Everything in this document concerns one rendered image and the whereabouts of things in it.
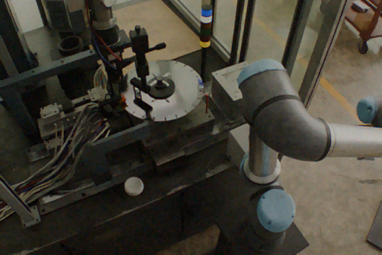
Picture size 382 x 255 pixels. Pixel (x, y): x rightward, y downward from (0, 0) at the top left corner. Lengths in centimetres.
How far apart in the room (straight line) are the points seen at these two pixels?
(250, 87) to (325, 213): 157
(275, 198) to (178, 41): 110
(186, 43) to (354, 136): 123
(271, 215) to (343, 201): 133
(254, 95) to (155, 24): 133
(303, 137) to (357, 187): 174
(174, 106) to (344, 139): 67
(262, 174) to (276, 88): 38
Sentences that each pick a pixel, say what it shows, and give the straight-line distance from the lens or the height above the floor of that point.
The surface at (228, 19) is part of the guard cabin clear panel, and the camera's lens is 160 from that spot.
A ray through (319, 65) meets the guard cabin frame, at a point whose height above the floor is 116.
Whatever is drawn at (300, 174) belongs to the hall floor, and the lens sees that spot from 226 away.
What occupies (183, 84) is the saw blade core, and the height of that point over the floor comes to 95.
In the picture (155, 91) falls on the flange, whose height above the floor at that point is 96.
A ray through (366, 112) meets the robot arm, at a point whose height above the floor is 122.
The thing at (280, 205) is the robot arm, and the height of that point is 98.
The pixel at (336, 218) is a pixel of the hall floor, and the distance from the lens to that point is 220.
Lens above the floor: 186
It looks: 50 degrees down
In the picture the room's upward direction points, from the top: 2 degrees clockwise
